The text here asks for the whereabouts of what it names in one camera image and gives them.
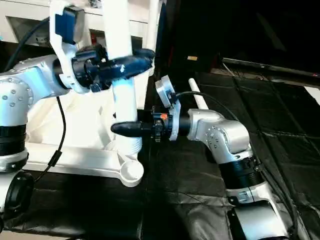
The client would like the white plastic table leg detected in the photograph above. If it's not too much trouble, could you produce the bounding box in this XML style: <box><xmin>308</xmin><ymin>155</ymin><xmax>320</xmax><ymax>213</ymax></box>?
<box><xmin>144</xmin><ymin>0</ymin><xmax>166</xmax><ymax>77</ymax></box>
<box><xmin>188</xmin><ymin>78</ymin><xmax>211</xmax><ymax>112</ymax></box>
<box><xmin>101</xmin><ymin>0</ymin><xmax>144</xmax><ymax>154</ymax></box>

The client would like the white plastic table top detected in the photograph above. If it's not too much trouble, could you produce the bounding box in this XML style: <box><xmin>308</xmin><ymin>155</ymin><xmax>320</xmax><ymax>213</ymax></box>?
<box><xmin>22</xmin><ymin>49</ymin><xmax>146</xmax><ymax>189</ymax></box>

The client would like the white glass-door cabinet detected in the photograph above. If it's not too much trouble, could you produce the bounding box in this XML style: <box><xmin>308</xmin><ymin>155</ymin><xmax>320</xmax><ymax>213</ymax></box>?
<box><xmin>0</xmin><ymin>0</ymin><xmax>162</xmax><ymax>52</ymax></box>

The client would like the black cabinet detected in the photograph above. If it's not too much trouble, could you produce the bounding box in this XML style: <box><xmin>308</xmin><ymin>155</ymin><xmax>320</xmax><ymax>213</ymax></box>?
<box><xmin>156</xmin><ymin>0</ymin><xmax>320</xmax><ymax>76</ymax></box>

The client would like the black mat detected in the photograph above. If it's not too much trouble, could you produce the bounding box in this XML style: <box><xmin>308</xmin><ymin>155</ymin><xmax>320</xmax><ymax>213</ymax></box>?
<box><xmin>0</xmin><ymin>42</ymin><xmax>320</xmax><ymax>240</ymax></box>

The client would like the white flat strip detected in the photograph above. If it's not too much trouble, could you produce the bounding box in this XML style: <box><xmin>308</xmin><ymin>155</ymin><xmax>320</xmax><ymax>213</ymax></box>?
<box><xmin>304</xmin><ymin>85</ymin><xmax>320</xmax><ymax>104</ymax></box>

